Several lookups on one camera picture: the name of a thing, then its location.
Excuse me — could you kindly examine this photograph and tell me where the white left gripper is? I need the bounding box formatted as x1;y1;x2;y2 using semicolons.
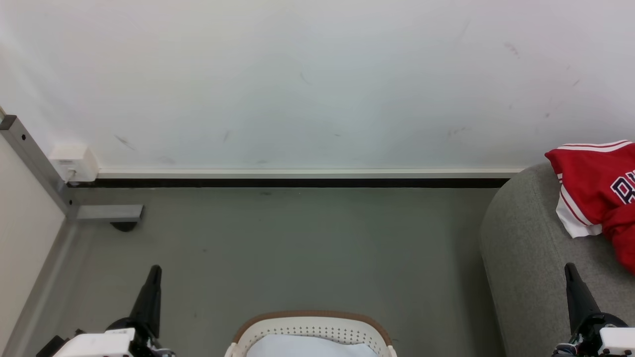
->
52;265;175;357

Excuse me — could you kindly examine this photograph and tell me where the grey metal frame post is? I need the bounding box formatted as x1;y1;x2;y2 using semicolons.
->
0;115;80;220

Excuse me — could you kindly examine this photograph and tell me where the white black baseboard strip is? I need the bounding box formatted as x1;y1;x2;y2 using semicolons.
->
66;167;525;188

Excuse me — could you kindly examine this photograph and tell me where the pale blue clothing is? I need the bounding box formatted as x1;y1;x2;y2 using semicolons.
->
246;333;381;357

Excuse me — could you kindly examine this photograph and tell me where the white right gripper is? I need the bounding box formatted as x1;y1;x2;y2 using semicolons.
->
552;262;635;357

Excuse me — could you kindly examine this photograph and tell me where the white wall socket box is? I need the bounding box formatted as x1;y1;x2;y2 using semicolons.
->
49;143;100;183

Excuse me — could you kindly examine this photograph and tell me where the grey metal frame foot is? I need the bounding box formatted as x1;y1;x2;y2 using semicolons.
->
74;204;145;223

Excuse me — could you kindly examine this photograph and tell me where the grey fabric sofa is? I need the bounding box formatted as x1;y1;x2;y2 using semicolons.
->
479;163;635;357

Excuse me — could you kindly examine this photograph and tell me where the white laundry basket brown rim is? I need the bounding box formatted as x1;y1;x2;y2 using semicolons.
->
224;310;398;357

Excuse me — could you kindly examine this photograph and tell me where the red white sports jersey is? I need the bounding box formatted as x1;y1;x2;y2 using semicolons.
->
544;140;635;276

